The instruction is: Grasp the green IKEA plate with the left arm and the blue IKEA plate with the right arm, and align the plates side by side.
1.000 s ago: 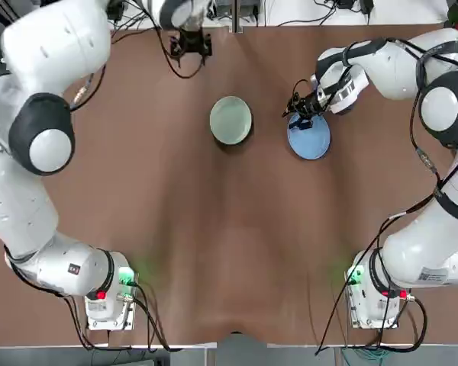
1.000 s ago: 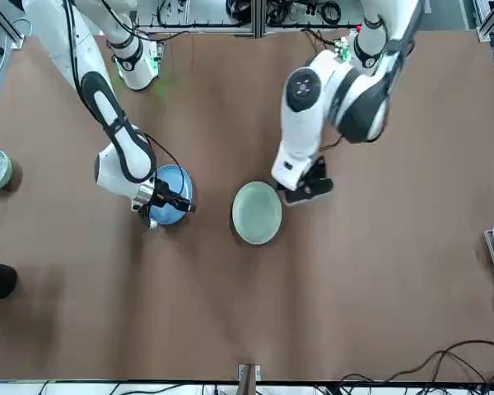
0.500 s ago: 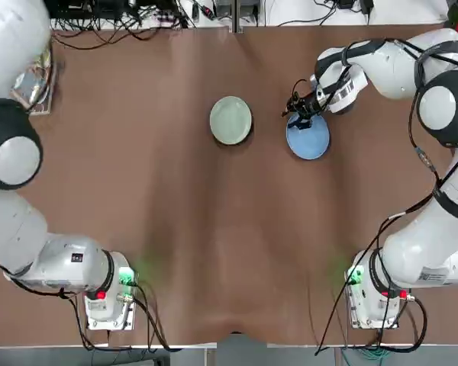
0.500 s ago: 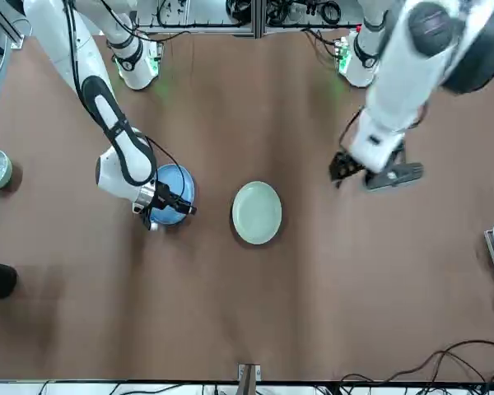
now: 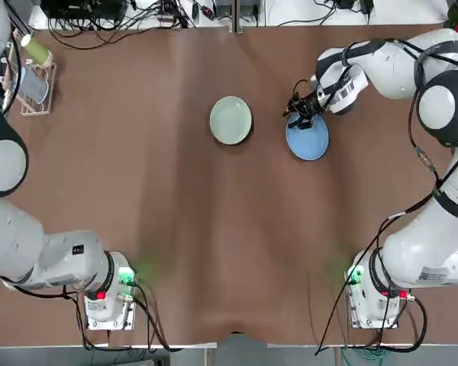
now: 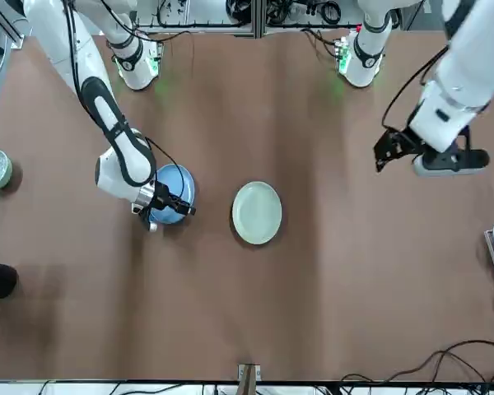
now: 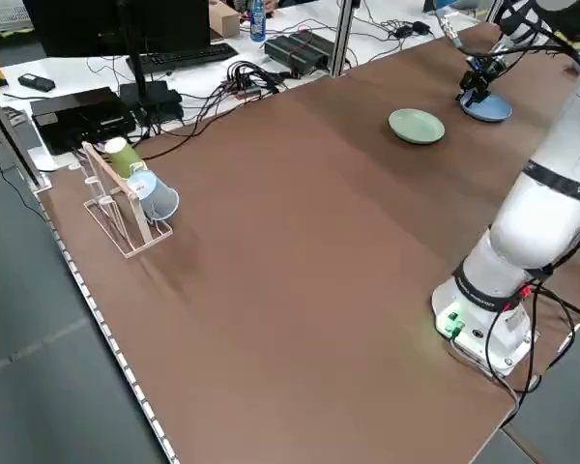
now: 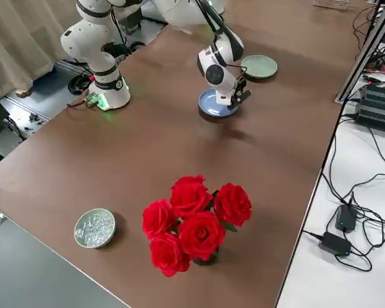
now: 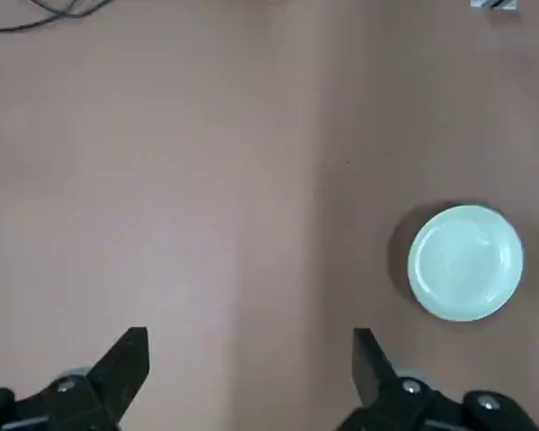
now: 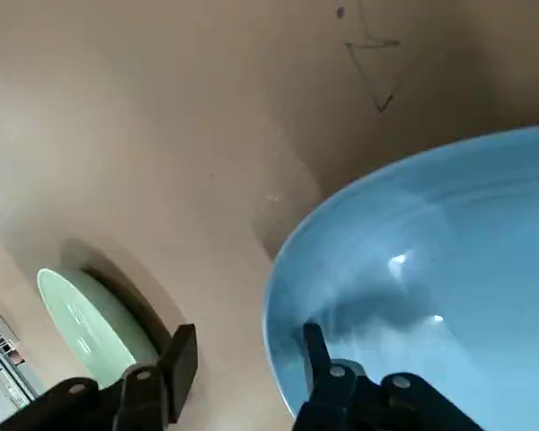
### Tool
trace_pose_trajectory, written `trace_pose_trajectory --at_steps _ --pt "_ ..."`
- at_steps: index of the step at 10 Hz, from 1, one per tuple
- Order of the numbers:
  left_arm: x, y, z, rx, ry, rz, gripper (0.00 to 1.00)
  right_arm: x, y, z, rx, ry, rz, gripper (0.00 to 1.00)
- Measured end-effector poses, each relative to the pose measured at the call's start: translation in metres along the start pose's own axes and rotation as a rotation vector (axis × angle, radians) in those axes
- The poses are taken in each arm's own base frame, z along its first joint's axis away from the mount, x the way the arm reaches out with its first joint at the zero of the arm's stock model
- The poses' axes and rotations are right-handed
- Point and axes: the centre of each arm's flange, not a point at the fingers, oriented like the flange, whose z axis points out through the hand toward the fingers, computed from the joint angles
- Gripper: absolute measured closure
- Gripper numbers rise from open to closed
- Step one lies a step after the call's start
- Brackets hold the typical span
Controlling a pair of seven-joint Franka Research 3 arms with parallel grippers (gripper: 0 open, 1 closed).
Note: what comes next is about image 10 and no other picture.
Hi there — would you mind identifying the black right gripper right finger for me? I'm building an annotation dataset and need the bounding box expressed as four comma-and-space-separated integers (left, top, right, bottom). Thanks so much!
291, 321, 486, 431

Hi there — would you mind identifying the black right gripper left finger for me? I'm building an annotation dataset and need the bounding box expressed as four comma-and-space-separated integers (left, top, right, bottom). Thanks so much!
0, 322, 199, 431

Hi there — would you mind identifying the green plate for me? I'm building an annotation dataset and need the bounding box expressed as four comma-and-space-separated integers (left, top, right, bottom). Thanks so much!
36, 268, 161, 390

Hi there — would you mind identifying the blue plate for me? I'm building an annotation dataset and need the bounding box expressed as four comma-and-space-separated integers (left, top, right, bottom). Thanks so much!
262, 123, 539, 431

